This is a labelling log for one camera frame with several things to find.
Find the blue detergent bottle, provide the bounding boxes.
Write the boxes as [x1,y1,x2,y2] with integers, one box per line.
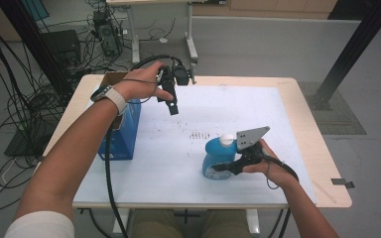
[201,133,239,180]

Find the white table mat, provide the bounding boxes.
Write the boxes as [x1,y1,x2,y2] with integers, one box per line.
[72,84,318,208]

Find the black tape piece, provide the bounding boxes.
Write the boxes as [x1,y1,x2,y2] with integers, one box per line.
[330,178,355,189]

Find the tangle of black floor cables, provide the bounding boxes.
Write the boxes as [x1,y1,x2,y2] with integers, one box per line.
[0,0,180,212]

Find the grey strap wristwatch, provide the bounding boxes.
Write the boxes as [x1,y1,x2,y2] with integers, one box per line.
[89,83,129,116]

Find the black equipment box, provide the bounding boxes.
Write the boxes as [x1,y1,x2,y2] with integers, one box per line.
[41,29,82,67]

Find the thick black left gripper cable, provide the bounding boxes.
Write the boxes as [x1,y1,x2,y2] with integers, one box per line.
[103,54,184,238]

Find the black stand base plate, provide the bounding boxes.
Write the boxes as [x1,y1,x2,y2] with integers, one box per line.
[4,127,59,158]

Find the person's left hand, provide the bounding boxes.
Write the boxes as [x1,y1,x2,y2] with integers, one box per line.
[112,60,175,104]

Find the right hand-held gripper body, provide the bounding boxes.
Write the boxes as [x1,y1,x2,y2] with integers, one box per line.
[232,125,272,177]

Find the white desk frame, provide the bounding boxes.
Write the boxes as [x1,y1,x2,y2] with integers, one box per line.
[105,0,227,67]

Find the white shirt sleeve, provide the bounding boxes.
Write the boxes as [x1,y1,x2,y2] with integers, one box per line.
[3,211,75,238]

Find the white table leg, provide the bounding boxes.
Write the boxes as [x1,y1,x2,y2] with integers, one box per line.
[112,207,132,236]
[244,208,261,236]

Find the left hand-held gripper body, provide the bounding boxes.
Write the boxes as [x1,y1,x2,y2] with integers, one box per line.
[157,62,197,87]

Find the black computer tower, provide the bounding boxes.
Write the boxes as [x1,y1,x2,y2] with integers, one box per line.
[92,9,122,58]

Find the blue cardboard box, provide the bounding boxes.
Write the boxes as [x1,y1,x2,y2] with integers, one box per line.
[97,70,143,162]

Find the black metal frame post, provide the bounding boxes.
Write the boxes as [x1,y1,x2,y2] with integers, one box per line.
[307,0,381,111]
[0,0,75,103]

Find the person's khaki trousers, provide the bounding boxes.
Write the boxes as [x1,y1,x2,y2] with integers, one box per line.
[130,208,251,238]

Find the person's right hand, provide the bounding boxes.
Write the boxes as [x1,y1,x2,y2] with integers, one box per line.
[242,138,300,190]

